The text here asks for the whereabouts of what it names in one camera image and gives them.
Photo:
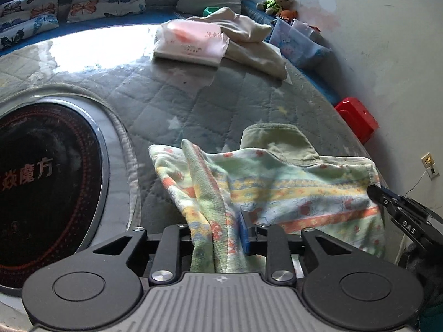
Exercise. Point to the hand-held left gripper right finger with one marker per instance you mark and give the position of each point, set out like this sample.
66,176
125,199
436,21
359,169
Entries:
244,233

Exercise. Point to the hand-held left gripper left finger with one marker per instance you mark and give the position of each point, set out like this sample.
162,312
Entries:
173,245

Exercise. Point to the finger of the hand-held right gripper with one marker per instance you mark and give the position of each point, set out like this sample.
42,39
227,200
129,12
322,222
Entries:
379,197
392,194

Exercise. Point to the red plastic stool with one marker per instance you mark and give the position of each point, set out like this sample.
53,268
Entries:
358,117

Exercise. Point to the grey quilted table cover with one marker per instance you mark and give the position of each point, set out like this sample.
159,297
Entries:
207,103

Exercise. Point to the built-in black induction cooker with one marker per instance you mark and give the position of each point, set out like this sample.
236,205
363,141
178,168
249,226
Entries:
45,179

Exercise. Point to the beige cloth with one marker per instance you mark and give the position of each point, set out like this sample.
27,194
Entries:
252,48

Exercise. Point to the pink tissue pack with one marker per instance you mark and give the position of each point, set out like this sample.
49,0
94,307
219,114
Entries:
190,41

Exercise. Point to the orange toy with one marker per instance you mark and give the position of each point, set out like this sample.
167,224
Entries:
288,14

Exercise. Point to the brown teddy bear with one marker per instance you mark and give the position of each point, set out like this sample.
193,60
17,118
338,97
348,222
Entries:
285,3

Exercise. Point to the green plush toy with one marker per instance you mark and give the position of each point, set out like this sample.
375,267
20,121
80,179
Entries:
266,6

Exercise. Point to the green plastic thing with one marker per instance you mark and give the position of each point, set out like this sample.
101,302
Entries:
210,10

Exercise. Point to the wall socket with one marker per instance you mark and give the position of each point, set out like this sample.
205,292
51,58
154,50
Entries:
430,165

